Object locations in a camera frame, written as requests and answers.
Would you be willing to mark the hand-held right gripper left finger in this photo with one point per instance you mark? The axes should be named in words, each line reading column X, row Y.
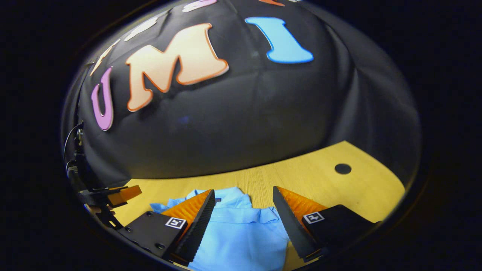
column 199, row 229

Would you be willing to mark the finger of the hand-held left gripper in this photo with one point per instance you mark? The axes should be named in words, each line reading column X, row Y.
column 124, row 194

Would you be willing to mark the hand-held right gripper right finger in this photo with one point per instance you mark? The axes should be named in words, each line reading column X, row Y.
column 292, row 226

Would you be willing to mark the light blue T-shirt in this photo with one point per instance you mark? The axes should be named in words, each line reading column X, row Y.
column 241, row 241

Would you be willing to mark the black round table grommet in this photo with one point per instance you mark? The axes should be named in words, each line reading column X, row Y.
column 342, row 168

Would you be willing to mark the black backdrop cloth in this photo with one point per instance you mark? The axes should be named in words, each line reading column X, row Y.
column 244, row 124

